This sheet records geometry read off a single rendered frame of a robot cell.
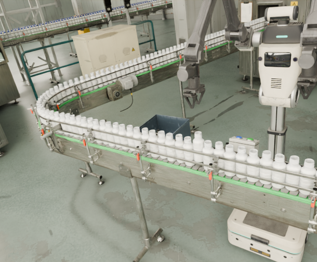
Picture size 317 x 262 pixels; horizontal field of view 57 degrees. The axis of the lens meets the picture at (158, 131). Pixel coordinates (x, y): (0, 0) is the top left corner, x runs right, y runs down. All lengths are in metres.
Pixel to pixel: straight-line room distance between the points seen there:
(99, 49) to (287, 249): 4.52
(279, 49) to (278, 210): 0.87
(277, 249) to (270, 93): 1.09
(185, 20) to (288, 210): 6.40
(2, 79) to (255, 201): 5.87
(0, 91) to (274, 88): 5.67
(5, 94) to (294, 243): 5.88
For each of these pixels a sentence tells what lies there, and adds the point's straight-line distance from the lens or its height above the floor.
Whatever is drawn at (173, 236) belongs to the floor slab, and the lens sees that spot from 2.61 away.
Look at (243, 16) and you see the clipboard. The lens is 5.43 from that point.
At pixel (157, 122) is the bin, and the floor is 0.88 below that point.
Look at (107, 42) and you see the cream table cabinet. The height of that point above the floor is 1.01.
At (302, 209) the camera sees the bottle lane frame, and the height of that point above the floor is 0.94.
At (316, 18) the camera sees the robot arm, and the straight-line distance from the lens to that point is 1.34.
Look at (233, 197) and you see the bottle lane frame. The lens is 1.57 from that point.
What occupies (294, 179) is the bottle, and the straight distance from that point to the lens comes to 1.42.
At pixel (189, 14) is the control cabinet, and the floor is 1.03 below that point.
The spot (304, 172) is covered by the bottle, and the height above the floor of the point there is 1.12.
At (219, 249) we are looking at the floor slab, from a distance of 2.50.
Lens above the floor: 1.93
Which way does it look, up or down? 28 degrees down
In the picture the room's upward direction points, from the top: 9 degrees counter-clockwise
